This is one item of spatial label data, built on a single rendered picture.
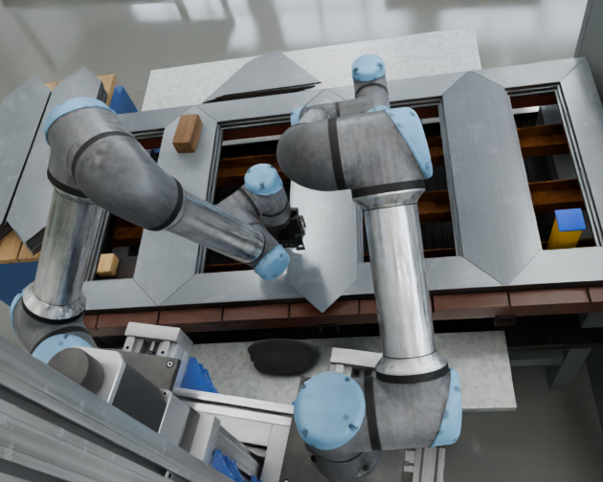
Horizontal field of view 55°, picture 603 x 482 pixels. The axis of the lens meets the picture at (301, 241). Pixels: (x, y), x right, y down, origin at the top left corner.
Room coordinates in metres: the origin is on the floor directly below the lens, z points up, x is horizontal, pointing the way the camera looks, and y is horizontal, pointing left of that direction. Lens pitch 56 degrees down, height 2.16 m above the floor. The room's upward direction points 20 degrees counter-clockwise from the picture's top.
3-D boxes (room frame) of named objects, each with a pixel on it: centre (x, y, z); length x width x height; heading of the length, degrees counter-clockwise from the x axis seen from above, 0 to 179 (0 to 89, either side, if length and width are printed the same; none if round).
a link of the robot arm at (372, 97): (0.90, -0.23, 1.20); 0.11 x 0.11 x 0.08; 75
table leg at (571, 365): (0.50, -0.68, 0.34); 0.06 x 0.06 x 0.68; 71
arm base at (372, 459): (0.30, 0.05, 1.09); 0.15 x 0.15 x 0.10
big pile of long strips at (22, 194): (1.62, 0.76, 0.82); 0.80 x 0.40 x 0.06; 161
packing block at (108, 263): (1.08, 0.57, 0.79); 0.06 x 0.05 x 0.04; 161
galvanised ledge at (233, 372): (0.63, 0.23, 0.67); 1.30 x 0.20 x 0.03; 71
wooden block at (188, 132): (1.40, 0.22, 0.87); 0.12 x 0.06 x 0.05; 155
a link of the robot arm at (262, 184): (0.84, 0.04, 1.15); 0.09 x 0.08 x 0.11; 110
